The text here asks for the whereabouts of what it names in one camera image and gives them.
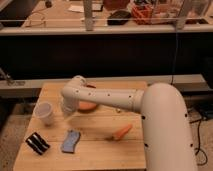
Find orange crate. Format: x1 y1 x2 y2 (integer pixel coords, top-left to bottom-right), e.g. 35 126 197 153
131 5 153 25

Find clear plastic cup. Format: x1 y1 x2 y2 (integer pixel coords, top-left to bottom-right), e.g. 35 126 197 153
33 101 54 126

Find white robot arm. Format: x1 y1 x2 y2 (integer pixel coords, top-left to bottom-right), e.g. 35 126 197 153
61 76 198 171

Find black floor cables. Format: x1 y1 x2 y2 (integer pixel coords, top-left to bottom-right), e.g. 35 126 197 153
188 113 210 167

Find orange wooden bowl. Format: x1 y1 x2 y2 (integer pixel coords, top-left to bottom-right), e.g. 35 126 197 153
78 101 97 111

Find orange toy carrot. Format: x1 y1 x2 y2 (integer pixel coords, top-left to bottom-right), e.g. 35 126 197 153
107 124 133 141

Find black battery holder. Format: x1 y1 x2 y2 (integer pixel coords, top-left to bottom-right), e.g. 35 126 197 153
25 132 50 155

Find wooden table board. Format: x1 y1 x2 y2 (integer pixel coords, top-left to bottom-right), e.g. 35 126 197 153
13 82 146 171

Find grey metal post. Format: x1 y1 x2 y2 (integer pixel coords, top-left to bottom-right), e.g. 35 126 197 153
83 0 93 31

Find black object on shelf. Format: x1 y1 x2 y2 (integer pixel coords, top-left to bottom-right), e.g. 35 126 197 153
107 10 131 26

